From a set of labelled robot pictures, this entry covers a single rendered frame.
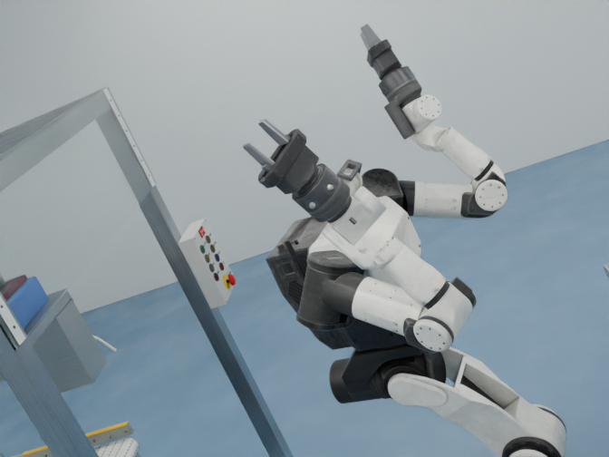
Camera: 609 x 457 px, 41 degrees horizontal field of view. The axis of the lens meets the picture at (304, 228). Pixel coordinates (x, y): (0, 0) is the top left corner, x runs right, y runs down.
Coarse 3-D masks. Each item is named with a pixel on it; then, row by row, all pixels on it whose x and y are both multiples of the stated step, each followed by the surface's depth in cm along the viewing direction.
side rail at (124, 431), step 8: (128, 424) 220; (104, 432) 222; (112, 432) 221; (120, 432) 221; (128, 432) 221; (96, 440) 223; (104, 440) 223; (16, 456) 230; (24, 456) 228; (32, 456) 228; (40, 456) 228; (48, 456) 227
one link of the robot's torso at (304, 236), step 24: (384, 216) 189; (408, 216) 195; (288, 240) 183; (312, 240) 189; (360, 240) 179; (384, 240) 181; (408, 240) 191; (288, 264) 190; (288, 288) 193; (336, 336) 195; (360, 336) 192; (384, 336) 190
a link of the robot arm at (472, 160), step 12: (456, 144) 202; (468, 144) 203; (456, 156) 203; (468, 156) 203; (480, 156) 203; (468, 168) 203; (480, 168) 203; (492, 168) 203; (480, 180) 203; (504, 180) 202
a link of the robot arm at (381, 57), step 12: (372, 48) 200; (384, 48) 200; (372, 60) 203; (384, 60) 201; (396, 60) 201; (384, 72) 203; (396, 72) 201; (408, 72) 202; (384, 84) 202; (396, 84) 201
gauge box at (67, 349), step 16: (64, 320) 205; (80, 320) 212; (48, 336) 205; (64, 336) 204; (80, 336) 209; (48, 352) 206; (64, 352) 206; (80, 352) 207; (96, 352) 214; (48, 368) 208; (64, 368) 208; (80, 368) 207; (96, 368) 212; (64, 384) 210; (80, 384) 209
